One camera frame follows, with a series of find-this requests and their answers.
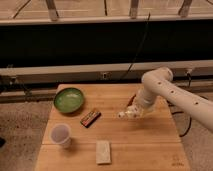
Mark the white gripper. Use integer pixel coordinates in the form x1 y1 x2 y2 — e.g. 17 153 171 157
133 101 154 117

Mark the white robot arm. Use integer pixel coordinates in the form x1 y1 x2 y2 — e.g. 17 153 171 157
134 67 213 132

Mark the small red-brown object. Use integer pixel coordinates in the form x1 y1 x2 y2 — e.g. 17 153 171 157
129 94 136 105

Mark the brown chocolate bar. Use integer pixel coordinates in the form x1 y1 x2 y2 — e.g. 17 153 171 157
80 109 101 128

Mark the beige sponge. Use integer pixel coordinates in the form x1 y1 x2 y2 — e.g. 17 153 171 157
96 140 111 164

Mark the green bowl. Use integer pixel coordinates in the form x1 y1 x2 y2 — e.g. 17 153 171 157
53 87 84 114

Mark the translucent plastic cup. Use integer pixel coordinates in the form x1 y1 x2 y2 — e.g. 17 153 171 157
49 123 71 148

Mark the black floor cable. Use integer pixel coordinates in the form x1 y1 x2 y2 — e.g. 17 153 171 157
171 110 193 138

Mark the black hanging cable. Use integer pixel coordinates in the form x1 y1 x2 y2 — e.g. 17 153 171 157
118 12 152 82

